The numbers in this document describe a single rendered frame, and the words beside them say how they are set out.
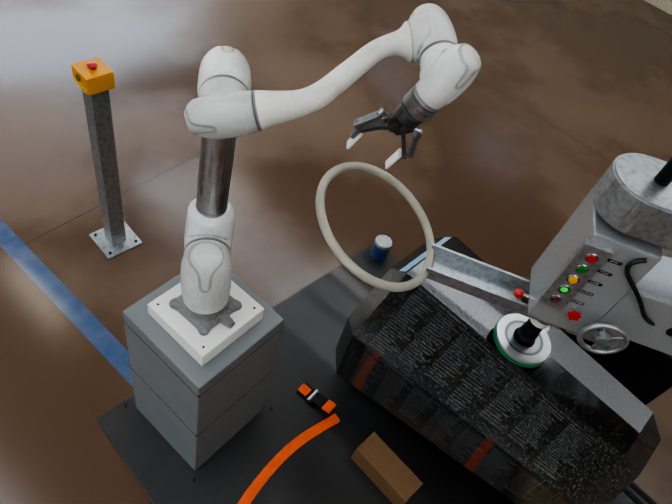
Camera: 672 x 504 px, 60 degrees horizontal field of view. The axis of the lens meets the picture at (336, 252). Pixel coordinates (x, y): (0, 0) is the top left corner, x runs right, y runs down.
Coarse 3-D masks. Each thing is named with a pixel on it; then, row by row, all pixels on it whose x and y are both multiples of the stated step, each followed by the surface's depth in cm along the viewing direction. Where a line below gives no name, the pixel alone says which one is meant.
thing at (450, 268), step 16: (448, 256) 203; (464, 256) 201; (432, 272) 195; (448, 272) 201; (464, 272) 203; (480, 272) 204; (496, 272) 202; (464, 288) 196; (480, 288) 194; (496, 288) 202; (512, 288) 203; (528, 288) 203; (496, 304) 197; (512, 304) 195; (592, 336) 195
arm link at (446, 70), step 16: (432, 48) 142; (448, 48) 138; (464, 48) 136; (432, 64) 140; (448, 64) 136; (464, 64) 135; (480, 64) 138; (432, 80) 140; (448, 80) 137; (464, 80) 137; (432, 96) 142; (448, 96) 141
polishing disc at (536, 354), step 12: (504, 324) 217; (516, 324) 219; (504, 336) 214; (540, 336) 217; (504, 348) 210; (516, 348) 212; (528, 348) 213; (540, 348) 214; (516, 360) 209; (528, 360) 209; (540, 360) 210
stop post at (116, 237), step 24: (72, 72) 233; (96, 72) 230; (96, 96) 237; (96, 120) 246; (96, 144) 257; (96, 168) 271; (120, 192) 286; (120, 216) 297; (96, 240) 309; (120, 240) 310
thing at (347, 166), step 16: (384, 176) 207; (320, 192) 184; (400, 192) 210; (320, 208) 181; (416, 208) 209; (320, 224) 179; (336, 240) 178; (432, 240) 204; (336, 256) 178; (432, 256) 200; (352, 272) 178; (384, 288) 182; (400, 288) 185
